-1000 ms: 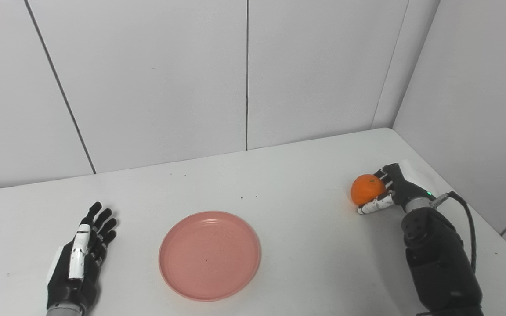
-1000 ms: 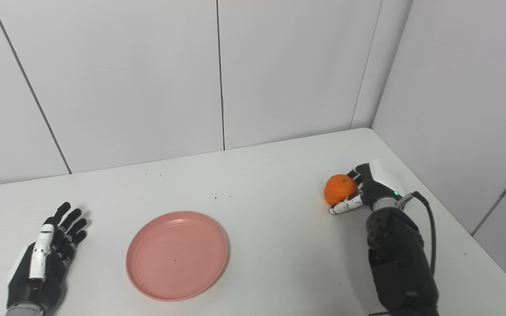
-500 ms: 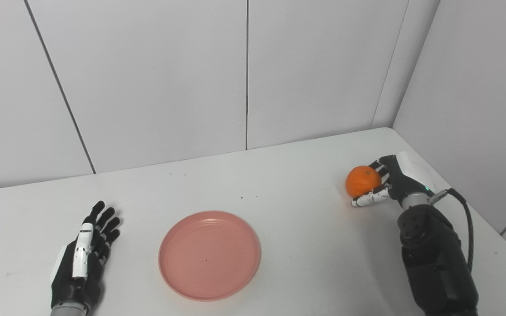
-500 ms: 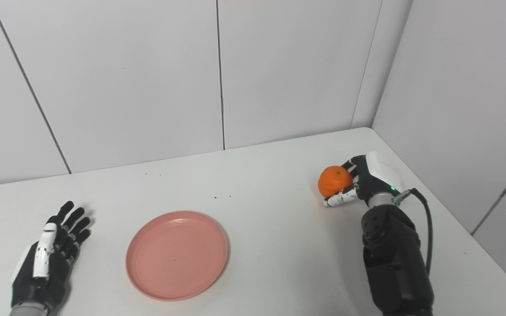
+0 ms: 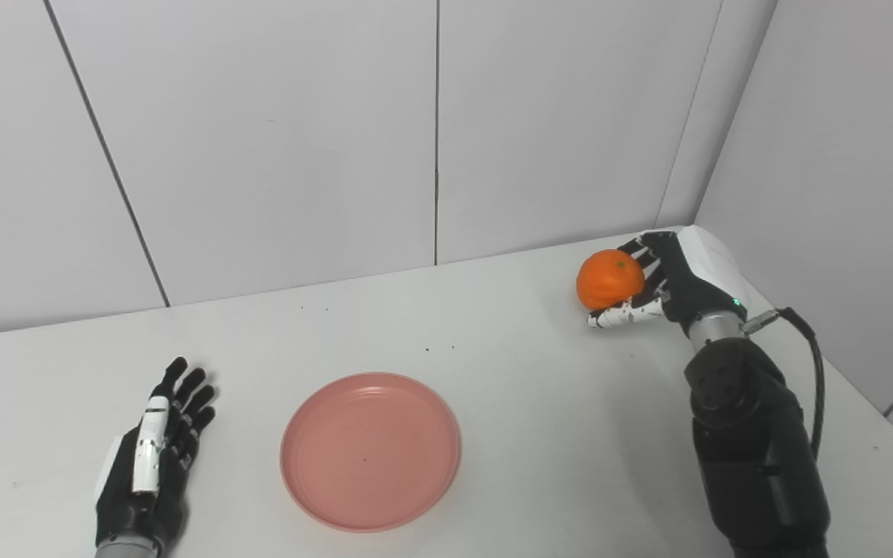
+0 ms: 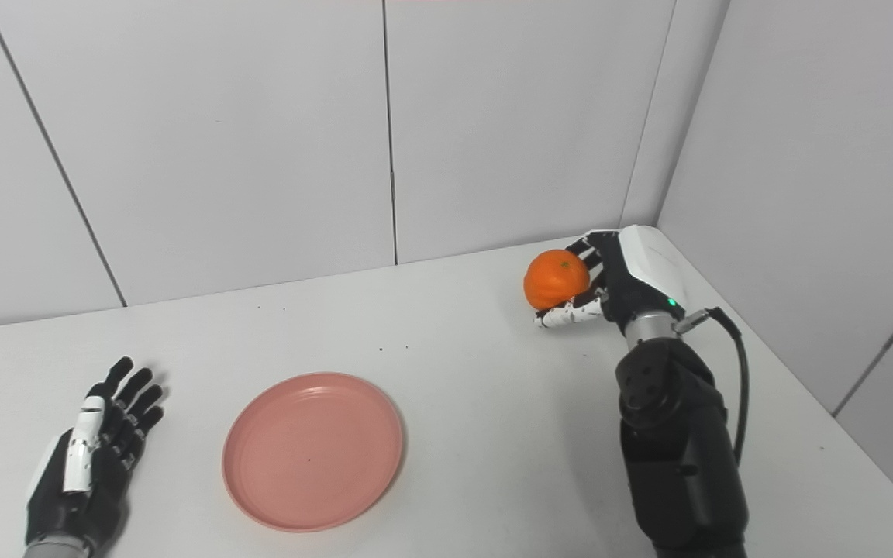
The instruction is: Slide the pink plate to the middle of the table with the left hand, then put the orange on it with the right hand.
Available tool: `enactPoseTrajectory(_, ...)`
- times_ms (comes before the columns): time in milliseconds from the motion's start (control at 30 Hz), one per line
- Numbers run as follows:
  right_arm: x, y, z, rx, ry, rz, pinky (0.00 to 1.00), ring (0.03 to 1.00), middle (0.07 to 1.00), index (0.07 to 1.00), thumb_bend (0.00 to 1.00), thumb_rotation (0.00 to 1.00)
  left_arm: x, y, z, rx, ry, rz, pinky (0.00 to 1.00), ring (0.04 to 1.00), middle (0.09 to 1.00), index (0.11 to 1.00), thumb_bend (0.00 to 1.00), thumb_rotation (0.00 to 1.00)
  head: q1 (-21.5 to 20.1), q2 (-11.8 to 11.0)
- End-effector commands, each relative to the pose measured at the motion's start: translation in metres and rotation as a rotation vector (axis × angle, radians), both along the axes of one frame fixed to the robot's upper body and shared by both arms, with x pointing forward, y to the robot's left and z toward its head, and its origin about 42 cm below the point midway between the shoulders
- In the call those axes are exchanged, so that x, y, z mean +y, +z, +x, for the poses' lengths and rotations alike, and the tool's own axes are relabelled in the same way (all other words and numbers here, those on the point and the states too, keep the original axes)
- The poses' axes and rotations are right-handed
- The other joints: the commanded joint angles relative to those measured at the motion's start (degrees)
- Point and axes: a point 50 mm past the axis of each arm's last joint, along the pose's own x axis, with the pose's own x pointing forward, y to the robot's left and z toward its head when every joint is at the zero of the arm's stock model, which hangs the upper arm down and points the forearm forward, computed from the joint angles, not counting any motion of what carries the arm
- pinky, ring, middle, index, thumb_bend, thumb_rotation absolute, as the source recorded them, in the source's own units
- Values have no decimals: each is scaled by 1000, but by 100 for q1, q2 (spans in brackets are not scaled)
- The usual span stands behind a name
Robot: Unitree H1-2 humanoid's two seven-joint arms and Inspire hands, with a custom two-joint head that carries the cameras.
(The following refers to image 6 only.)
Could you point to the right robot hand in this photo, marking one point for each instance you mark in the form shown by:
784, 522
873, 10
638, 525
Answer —
632, 279

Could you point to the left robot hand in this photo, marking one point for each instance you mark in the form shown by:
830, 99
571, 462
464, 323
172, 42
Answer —
82, 480

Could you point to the orange fruit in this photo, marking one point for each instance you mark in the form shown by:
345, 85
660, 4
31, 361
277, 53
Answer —
555, 279

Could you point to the pink plate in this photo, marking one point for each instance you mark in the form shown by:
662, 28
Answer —
313, 451

